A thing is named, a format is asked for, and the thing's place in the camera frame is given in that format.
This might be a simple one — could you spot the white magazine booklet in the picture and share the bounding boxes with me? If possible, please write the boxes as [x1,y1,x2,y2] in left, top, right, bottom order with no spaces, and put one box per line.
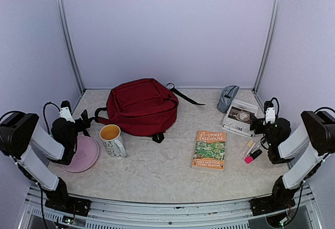
[222,99,258,138]

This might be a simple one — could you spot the orange treehouse book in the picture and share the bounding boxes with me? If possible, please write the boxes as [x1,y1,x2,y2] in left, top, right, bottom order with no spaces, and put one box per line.
[191,130,226,172]

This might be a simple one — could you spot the red backpack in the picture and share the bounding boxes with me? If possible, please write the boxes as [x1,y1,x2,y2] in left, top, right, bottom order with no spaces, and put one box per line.
[94,78,201,143]

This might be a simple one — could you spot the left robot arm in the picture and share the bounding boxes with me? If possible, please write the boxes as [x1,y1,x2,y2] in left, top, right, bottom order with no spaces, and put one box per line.
[1,110,91,211]

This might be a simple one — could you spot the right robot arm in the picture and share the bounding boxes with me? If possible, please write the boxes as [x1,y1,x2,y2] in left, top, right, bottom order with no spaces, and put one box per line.
[250,107,334,213]

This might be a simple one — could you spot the pink plate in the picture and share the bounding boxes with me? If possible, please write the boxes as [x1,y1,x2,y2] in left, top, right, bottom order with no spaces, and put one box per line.
[62,135,99,173]

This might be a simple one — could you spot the black white marker pen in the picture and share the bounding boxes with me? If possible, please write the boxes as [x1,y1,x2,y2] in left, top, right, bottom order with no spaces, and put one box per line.
[250,143,261,154]

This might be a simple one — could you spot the white patterned mug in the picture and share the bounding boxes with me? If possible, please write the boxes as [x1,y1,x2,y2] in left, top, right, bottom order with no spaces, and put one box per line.
[99,124,127,158]

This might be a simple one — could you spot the pink highlighter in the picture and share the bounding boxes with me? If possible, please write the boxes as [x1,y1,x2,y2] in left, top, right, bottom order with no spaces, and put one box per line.
[244,149,262,164]

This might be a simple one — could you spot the grey pencil pouch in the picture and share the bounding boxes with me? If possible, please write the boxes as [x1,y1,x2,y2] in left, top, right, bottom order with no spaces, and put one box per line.
[217,85,240,114]

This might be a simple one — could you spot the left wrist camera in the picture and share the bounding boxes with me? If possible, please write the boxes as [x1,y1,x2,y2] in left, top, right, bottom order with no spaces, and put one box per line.
[59,100,75,123]

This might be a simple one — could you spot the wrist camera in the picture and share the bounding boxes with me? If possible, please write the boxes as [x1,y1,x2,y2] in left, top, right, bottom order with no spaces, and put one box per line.
[59,100,75,123]
[263,100,276,125]

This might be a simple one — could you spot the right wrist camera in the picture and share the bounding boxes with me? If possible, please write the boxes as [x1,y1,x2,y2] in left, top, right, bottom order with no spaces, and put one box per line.
[263,100,276,125]

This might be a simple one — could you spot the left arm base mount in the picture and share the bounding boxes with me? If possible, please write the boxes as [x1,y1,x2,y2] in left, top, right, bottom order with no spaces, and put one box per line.
[45,196,91,217]

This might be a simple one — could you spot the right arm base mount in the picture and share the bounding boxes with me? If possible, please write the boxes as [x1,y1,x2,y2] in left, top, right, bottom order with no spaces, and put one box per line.
[250,196,295,216]

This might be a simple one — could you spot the front aluminium rail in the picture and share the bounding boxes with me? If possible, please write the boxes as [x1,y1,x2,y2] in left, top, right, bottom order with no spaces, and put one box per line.
[18,186,326,228]

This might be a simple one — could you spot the right aluminium frame post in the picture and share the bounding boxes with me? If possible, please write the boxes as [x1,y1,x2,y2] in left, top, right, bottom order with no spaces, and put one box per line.
[253,0,281,95]

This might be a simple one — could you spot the aluminium frame post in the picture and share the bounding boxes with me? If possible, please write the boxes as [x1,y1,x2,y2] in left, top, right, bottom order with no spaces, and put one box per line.
[253,0,281,95]
[56,0,85,96]

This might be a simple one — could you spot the left aluminium frame post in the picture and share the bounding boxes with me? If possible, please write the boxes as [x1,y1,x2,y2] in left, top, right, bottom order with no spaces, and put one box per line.
[56,0,85,96]

